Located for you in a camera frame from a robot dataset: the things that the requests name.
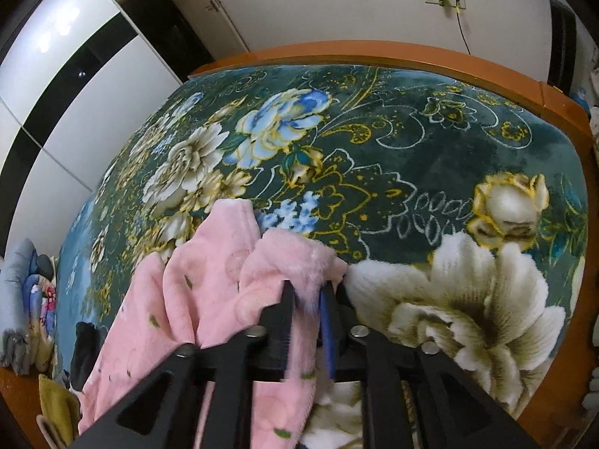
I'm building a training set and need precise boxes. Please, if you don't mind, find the tall black appliance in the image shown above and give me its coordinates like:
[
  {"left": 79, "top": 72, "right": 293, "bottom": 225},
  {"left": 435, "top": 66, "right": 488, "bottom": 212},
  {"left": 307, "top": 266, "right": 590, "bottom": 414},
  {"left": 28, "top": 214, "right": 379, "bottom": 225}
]
[{"left": 547, "top": 0, "right": 577, "bottom": 91}]

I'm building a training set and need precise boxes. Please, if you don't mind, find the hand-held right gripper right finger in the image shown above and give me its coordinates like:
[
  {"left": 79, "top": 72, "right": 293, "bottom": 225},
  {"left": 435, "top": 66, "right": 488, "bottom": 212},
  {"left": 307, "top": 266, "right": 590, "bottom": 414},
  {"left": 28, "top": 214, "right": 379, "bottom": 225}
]
[{"left": 319, "top": 282, "right": 532, "bottom": 449}]

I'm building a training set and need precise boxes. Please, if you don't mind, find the folded colourful floral quilt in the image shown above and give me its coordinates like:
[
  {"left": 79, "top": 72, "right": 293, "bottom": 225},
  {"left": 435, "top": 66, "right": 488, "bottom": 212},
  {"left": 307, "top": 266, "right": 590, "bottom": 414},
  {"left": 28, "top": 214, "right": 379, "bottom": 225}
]
[{"left": 24, "top": 271, "right": 60, "bottom": 376}]

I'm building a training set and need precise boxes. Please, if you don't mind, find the small dark cushion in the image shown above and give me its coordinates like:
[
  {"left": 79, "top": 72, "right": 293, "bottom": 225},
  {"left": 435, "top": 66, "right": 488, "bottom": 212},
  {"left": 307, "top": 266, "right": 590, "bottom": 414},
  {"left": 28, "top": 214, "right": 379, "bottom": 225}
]
[{"left": 36, "top": 254, "right": 58, "bottom": 282}]

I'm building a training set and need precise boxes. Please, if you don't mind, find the black charger cable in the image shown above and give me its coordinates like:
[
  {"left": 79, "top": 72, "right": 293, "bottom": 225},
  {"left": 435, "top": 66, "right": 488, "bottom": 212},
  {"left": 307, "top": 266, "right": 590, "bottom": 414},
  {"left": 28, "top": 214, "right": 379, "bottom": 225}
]
[{"left": 455, "top": 6, "right": 471, "bottom": 55}]

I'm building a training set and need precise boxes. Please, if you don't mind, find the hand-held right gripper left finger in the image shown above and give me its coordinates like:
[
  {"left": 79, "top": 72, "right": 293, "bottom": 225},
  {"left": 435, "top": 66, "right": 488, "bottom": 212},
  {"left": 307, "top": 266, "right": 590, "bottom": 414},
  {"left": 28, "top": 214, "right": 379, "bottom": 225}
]
[{"left": 61, "top": 280, "right": 297, "bottom": 449}]

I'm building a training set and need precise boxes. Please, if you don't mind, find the pink fleece garment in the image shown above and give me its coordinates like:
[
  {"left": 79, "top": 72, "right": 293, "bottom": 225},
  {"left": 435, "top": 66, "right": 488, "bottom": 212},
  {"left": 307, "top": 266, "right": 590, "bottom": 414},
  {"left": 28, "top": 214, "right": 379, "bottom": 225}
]
[{"left": 77, "top": 199, "right": 349, "bottom": 449}]

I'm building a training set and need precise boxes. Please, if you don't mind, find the wooden bed frame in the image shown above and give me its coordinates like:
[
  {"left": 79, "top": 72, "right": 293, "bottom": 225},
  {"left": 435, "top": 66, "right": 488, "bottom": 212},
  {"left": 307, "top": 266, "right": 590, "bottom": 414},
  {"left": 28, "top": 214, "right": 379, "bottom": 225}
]
[{"left": 188, "top": 40, "right": 599, "bottom": 433}]

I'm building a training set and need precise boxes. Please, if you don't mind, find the green floral blanket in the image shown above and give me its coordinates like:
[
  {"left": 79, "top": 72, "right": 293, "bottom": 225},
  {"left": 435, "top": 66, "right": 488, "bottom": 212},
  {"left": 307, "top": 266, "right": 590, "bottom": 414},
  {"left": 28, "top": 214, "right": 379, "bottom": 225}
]
[{"left": 55, "top": 58, "right": 589, "bottom": 449}]

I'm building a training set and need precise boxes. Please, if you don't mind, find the white and black wardrobe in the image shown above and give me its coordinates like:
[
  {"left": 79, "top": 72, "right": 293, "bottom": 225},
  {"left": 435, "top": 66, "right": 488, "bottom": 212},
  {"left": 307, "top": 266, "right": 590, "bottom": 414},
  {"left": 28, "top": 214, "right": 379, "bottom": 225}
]
[{"left": 0, "top": 0, "right": 185, "bottom": 248}]

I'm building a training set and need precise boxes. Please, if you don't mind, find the white door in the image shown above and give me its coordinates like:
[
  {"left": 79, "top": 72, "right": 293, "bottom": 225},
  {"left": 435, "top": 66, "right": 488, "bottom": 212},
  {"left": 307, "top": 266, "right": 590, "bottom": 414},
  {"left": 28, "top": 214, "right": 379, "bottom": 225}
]
[{"left": 156, "top": 0, "right": 250, "bottom": 57}]

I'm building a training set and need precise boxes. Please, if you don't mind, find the yellow cloth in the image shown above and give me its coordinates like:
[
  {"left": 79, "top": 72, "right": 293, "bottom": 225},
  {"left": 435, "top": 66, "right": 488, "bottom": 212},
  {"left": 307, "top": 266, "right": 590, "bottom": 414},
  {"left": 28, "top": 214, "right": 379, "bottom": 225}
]
[{"left": 37, "top": 374, "right": 81, "bottom": 449}]

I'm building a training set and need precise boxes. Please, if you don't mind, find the black cloth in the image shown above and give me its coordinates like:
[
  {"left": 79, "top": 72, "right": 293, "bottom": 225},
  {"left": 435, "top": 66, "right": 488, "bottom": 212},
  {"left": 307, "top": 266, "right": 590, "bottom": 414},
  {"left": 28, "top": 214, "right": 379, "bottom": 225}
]
[{"left": 69, "top": 322, "right": 111, "bottom": 390}]

